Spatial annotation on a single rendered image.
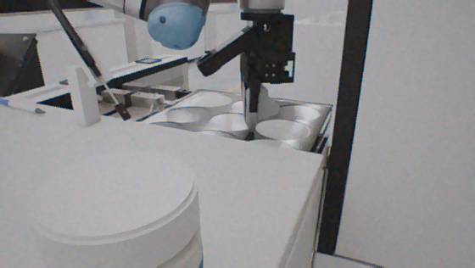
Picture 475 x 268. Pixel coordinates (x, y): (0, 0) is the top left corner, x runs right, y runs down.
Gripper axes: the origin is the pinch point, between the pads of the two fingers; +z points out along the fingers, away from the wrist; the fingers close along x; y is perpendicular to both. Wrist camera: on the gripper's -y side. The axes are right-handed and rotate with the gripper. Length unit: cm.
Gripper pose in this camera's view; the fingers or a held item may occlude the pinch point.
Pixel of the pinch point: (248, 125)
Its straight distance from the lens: 59.8
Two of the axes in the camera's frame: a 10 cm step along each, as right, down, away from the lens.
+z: 0.0, 9.2, 3.9
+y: 9.8, -0.7, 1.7
